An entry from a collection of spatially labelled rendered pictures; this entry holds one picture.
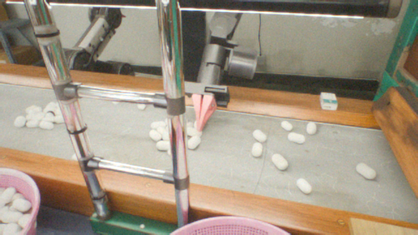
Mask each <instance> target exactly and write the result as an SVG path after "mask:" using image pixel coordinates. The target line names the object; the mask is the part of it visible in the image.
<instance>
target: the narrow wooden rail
mask: <svg viewBox="0 0 418 235"><path fill-rule="evenodd" d="M0 168H11V169H15V170H17V171H19V172H22V173H24V174H26V175H27V176H29V177H31V178H32V179H33V180H34V182H35V183H36V185H37V187H38V190H39V194H40V206H45V207H49V208H53V209H57V210H62V211H66V212H71V213H77V214H80V215H82V216H86V217H91V216H92V215H93V212H94V211H95V207H94V205H93V202H92V200H91V199H90V197H89V191H88V188H87V186H86V183H85V179H84V176H83V173H82V171H81V168H80V164H79V162H78V161H74V160H69V159H62V158H59V157H51V156H47V155H41V154H36V153H33V152H29V151H22V150H18V149H12V148H4V147H0ZM99 172H100V174H101V178H102V181H103V185H104V188H105V189H106V190H105V192H106V197H107V199H108V203H109V204H110V208H111V210H114V211H117V212H123V213H129V214H133V215H138V216H142V217H147V218H151V219H155V220H158V221H163V222H166V223H172V224H176V225H177V224H178V221H177V213H176V200H175V193H174V184H169V183H164V182H163V181H161V180H153V179H150V178H142V177H138V176H134V175H131V174H124V173H120V172H113V171H109V170H103V169H102V170H100V171H99ZM190 189H191V214H192V223H194V222H196V221H201V220H204V219H209V218H215V217H243V218H248V219H254V220H258V221H261V222H264V223H268V224H270V225H273V226H275V227H277V228H279V229H281V230H284V231H286V232H287V233H289V234H290V235H351V234H350V230H349V225H348V221H349V220H350V218H355V219H361V220H365V221H372V222H376V223H383V224H387V225H394V226H398V227H405V228H411V229H415V230H418V224H416V223H409V222H405V221H398V220H394V219H388V218H383V217H380V216H375V215H369V214H364V213H357V212H353V211H346V210H339V209H336V208H328V207H324V206H318V205H313V204H307V203H302V202H295V201H291V200H284V199H280V198H273V197H269V196H262V195H255V194H251V193H244V192H240V191H232V190H228V189H221V188H217V187H210V186H206V185H203V184H199V183H191V182H190Z"/></svg>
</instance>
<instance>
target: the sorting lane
mask: <svg viewBox="0 0 418 235"><path fill-rule="evenodd" d="M78 100H79V103H80V107H81V111H82V114H83V117H84V121H85V123H86V124H87V126H88V128H87V131H88V136H89V139H90V142H91V146H92V149H93V153H94V156H97V157H104V159H108V160H112V161H119V162H120V163H127V164H130V165H138V166H146V167H150V168H157V169H162V170H166V169H171V170H172V166H171V158H170V155H169V154H168V151H167V150H158V149H157V148H156V143H157V142H156V141H154V140H153V139H152V138H151V137H150V131H151V130H153V129H152V128H151V124H152V123H153V122H160V121H163V122H165V120H166V119H167V111H166V110H161V109H156V108H155V107H154V106H148V105H146V106H145V107H144V109H143V110H139V109H138V105H137V104H129V103H123V102H119V103H118V104H114V103H113V102H112V101H103V100H97V99H89V98H84V97H83V98H82V99H78ZM50 102H54V103H55V104H56V103H57V102H58V101H57V97H56V94H55V92H54V90H50V89H40V88H34V87H23V86H13V85H7V84H2V83H0V147H4V148H12V149H18V150H22V151H29V152H33V153H36V154H41V155H47V156H51V157H59V158H62V159H69V160H72V156H73V155H74V154H75V152H74V148H73V146H72V142H71V139H70V137H69V134H68V132H67V127H66V124H65V123H55V122H53V123H52V124H53V128H52V129H50V130H47V129H42V128H41V127H40V126H39V127H32V128H29V127H27V126H26V123H27V120H26V118H25V117H26V115H28V114H27V113H26V112H25V109H26V108H29V107H30V106H37V107H41V108H42V112H43V110H44V109H45V108H46V106H47V105H48V104H50ZM18 116H23V117H24V118H25V124H24V126H23V127H20V128H18V127H16V126H15V125H14V122H15V121H16V118H17V117H18ZM283 121H286V122H288V123H290V124H291V125H292V126H293V129H292V130H291V131H286V130H285V129H284V128H283V127H282V126H281V123H282V122H283ZM309 123H314V124H315V126H316V132H315V133H314V134H312V135H311V134H309V133H308V132H307V126H308V124H309ZM255 130H260V131H262V132H263V134H265V135H266V141H265V142H259V141H258V140H257V139H256V138H254V136H253V132H254V131H255ZM291 132H294V133H298V134H300V135H302V136H303V137H305V141H304V142H303V143H301V144H299V143H296V142H292V141H290V140H288V134H289V133H291ZM200 138H201V142H200V143H199V144H198V145H197V147H196V148H194V149H189V148H188V150H189V176H190V182H191V183H199V184H203V185H206V186H210V187H217V188H221V189H228V190H232V191H240V192H244V193H251V194H255V195H262V196H269V197H273V198H280V199H284V200H291V201H295V202H302V203H307V204H313V205H318V206H324V207H328V208H336V209H339V210H346V211H351V212H357V213H364V214H369V215H375V216H380V217H383V218H388V219H394V220H398V221H405V222H409V223H416V224H418V200H417V198H416V196H415V194H414V193H413V191H412V189H411V187H410V185H409V183H408V181H407V179H406V177H405V175H404V173H403V171H402V169H400V166H399V164H398V162H397V160H396V158H395V156H394V154H393V151H392V149H391V147H390V145H389V143H388V141H387V139H386V137H385V135H384V133H383V131H382V130H376V129H366V128H360V127H349V126H343V125H333V124H327V123H316V122H311V121H305V120H299V119H288V118H282V117H272V116H262V115H255V114H244V113H238V112H228V111H221V110H216V111H215V112H214V113H213V114H212V116H210V117H209V118H208V120H207V122H206V124H205V126H204V127H203V129H202V136H201V137H200ZM256 142H258V143H260V144H262V145H263V150H262V154H261V155H260V156H258V157H256V156H254V155H253V154H252V149H253V145H254V143H256ZM277 153H278V154H280V155H281V156H282V157H283V158H284V159H285V160H286V161H287V168H286V169H284V170H280V169H279V168H278V167H277V166H276V165H275V164H274V163H273V162H272V156H273V155H274V154H277ZM359 163H364V164H366V165H368V167H369V168H371V169H372V170H374V171H375V173H376V176H375V177H374V178H373V179H368V178H366V177H365V176H363V175H362V174H360V173H358V172H357V170H356V167H357V165H358V164H359ZM299 179H304V180H305V181H306V182H307V183H309V184H310V185H311V186H312V191H311V193H308V194H305V193H303V192H302V190H301V189H300V188H299V187H298V186H297V181H298V180H299Z"/></svg>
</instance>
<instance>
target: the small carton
mask: <svg viewBox="0 0 418 235"><path fill-rule="evenodd" d="M319 100H320V103H321V106H322V109H325V110H336V108H337V104H338V103H337V101H336V97H335V95H334V94H330V93H321V95H320V98H319Z"/></svg>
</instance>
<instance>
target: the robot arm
mask: <svg viewBox="0 0 418 235"><path fill-rule="evenodd" d="M243 13H244V12H229V11H216V12H215V14H214V15H213V17H212V19H211V20H210V22H209V27H208V37H207V46H205V47H204V52H203V55H202V61H201V67H200V71H199V74H198V76H197V82H196V84H195V83H194V82H184V86H185V95H187V96H188V98H191V97H192V98H193V104H194V107H195V113H196V125H197V131H198V132H201V131H202V129H203V127H204V126H205V124H206V122H207V120H208V118H209V117H210V116H212V114H213V113H214V112H215V111H216V110H217V106H218V107H225V108H227V106H228V103H229V102H230V93H229V88H228V87H225V86H221V81H222V78H223V74H224V71H225V64H226V60H227V57H228V58H229V61H228V65H227V71H229V73H228V75H232V76H238V77H242V78H248V79H252V78H253V75H254V73H255V68H256V64H257V50H256V49H254V48H249V47H246V46H242V45H239V42H233V41H231V40H232V37H233V35H234V32H235V29H236V27H237V26H238V24H239V23H240V19H241V17H242V15H243Z"/></svg>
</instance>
